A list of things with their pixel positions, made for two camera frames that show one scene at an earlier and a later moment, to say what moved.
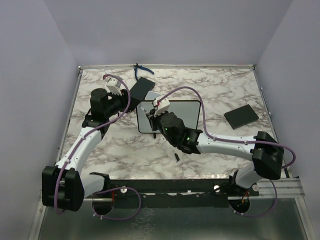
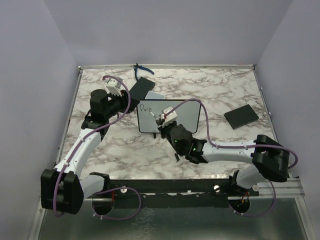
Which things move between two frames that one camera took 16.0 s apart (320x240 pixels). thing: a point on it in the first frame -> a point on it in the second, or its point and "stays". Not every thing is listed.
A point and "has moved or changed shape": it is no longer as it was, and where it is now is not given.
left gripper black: [124, 98] stays
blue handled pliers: [137, 66] stays
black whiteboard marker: [143, 109] has moved or changed shape
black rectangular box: [142, 88] stays
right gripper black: [153, 118] -> [162, 129]
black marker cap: [177, 157] stays
